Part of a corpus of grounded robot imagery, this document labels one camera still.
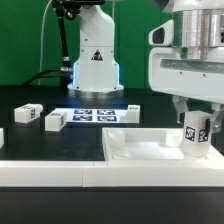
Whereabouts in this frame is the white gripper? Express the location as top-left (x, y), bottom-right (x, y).
top-left (148, 20), bottom-right (224, 133)

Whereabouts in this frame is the white square tabletop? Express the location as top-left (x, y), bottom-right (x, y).
top-left (102, 128), bottom-right (224, 161)

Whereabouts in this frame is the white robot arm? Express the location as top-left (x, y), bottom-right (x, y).
top-left (69, 0), bottom-right (224, 133)

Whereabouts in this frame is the white obstacle fence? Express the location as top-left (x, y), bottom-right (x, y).
top-left (0, 158), bottom-right (224, 187)

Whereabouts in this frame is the white block left edge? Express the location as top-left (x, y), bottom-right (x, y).
top-left (0, 128), bottom-right (4, 149)

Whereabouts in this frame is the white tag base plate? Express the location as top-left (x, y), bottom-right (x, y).
top-left (53, 108), bottom-right (127, 123)

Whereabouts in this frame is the black cable bundle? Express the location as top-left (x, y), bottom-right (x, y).
top-left (22, 67), bottom-right (74, 87)

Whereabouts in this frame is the white cable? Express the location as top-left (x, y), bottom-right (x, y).
top-left (37, 0), bottom-right (54, 86)

